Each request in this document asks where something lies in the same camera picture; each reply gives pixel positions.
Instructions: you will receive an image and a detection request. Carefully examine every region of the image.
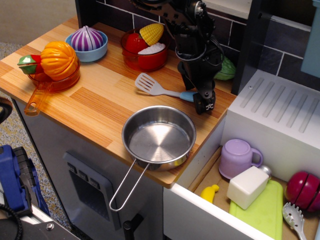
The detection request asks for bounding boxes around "orange toy pumpkin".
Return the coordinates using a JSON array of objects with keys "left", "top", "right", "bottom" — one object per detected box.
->
[{"left": 40, "top": 41, "right": 79, "bottom": 81}]

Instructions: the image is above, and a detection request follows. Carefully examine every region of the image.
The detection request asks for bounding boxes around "grey toy oven door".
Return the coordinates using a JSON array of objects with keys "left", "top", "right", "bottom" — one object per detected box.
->
[{"left": 63, "top": 152, "right": 121, "bottom": 231}]

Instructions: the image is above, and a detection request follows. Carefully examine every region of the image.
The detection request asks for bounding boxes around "white salt shaker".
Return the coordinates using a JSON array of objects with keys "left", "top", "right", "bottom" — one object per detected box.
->
[{"left": 226, "top": 165, "right": 272, "bottom": 210}]

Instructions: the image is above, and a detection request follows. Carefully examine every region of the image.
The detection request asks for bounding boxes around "red transparent pot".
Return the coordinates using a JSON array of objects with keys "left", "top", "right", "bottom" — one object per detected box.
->
[{"left": 120, "top": 29, "right": 171, "bottom": 72}]

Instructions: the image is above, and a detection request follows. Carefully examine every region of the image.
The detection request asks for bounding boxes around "orange transparent saucepan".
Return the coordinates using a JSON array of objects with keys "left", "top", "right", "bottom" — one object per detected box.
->
[{"left": 24, "top": 60, "right": 80, "bottom": 117}]

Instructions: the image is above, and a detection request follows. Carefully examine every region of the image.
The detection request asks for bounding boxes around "purple striped toy onion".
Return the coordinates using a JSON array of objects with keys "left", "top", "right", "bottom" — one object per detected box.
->
[{"left": 70, "top": 25, "right": 104, "bottom": 52}]

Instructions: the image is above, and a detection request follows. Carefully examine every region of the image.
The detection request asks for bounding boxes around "white toy sink unit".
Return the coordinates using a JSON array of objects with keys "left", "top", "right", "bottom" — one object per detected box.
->
[{"left": 163, "top": 70, "right": 320, "bottom": 240}]

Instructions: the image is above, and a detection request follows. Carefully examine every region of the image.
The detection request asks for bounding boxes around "yellow toy banana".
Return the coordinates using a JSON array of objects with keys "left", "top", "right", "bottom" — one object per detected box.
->
[{"left": 200, "top": 184, "right": 220, "bottom": 204}]

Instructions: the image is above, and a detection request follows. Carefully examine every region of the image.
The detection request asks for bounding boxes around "grey pasta spoon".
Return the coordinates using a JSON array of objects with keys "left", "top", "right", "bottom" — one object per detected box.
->
[{"left": 282, "top": 202, "right": 307, "bottom": 240}]

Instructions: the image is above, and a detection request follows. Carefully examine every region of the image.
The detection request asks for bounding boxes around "steel frying pan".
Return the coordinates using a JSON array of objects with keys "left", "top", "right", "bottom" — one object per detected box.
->
[{"left": 108, "top": 105, "right": 197, "bottom": 212}]

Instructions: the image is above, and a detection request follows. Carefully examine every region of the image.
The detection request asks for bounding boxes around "light blue box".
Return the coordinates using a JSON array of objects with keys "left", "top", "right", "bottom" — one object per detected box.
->
[{"left": 301, "top": 0, "right": 320, "bottom": 78}]

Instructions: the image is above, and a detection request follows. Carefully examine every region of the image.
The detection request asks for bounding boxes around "white toy rice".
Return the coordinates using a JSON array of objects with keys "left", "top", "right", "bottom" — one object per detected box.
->
[{"left": 138, "top": 42, "right": 166, "bottom": 55}]

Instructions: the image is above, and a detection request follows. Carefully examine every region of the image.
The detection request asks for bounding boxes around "light blue bowl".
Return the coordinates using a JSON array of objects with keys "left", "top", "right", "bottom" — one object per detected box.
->
[{"left": 65, "top": 30, "right": 108, "bottom": 63}]

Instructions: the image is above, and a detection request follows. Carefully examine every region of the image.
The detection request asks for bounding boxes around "yellow toy corn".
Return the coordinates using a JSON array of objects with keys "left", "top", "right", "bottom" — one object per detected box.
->
[{"left": 139, "top": 23, "right": 164, "bottom": 46}]

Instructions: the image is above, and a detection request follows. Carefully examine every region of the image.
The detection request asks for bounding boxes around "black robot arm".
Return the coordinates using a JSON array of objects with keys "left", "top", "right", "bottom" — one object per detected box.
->
[{"left": 131, "top": 0, "right": 224, "bottom": 114}]

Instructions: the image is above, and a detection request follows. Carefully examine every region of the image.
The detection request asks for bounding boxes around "black oven handle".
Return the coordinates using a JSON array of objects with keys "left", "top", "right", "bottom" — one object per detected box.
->
[{"left": 122, "top": 213, "right": 144, "bottom": 240}]

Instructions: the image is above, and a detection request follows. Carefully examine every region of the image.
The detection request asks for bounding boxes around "red toy tomato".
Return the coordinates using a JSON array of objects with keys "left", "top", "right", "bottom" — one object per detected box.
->
[{"left": 125, "top": 32, "right": 148, "bottom": 54}]

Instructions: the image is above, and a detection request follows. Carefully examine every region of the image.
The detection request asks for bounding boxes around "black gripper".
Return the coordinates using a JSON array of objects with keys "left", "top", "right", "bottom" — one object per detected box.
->
[{"left": 175, "top": 34, "right": 224, "bottom": 115}]

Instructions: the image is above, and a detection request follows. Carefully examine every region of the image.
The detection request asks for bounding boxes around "green toy bitter gourd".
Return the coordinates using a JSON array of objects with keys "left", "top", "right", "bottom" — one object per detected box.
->
[{"left": 214, "top": 56, "right": 236, "bottom": 81}]

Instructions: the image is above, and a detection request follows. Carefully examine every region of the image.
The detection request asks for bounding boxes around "blue black clamp tool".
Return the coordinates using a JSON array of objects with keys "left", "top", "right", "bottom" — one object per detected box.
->
[{"left": 0, "top": 145, "right": 50, "bottom": 216}]

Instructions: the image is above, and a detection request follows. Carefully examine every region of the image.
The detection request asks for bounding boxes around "magenta toy cabbage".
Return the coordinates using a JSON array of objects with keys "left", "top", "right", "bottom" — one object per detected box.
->
[{"left": 284, "top": 171, "right": 320, "bottom": 213}]

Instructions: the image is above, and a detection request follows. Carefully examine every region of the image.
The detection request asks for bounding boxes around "green cutting board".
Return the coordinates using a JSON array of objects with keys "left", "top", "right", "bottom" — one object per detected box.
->
[{"left": 229, "top": 180, "right": 283, "bottom": 240}]

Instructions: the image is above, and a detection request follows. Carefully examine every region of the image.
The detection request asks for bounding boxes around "grey spatula blue handle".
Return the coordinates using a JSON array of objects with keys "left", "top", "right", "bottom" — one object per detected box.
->
[{"left": 135, "top": 73, "right": 196, "bottom": 102}]

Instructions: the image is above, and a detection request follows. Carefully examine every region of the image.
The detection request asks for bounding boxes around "black cable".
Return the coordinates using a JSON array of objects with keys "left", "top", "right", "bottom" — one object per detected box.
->
[{"left": 0, "top": 203, "right": 23, "bottom": 240}]

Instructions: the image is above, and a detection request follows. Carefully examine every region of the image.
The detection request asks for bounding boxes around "purple plastic cup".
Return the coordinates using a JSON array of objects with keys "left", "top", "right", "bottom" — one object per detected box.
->
[{"left": 218, "top": 139, "right": 264, "bottom": 180}]

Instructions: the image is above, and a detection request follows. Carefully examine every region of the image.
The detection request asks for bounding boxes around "red toy pepper green top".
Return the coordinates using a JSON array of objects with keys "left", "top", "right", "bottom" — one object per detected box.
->
[{"left": 17, "top": 54, "right": 44, "bottom": 75}]

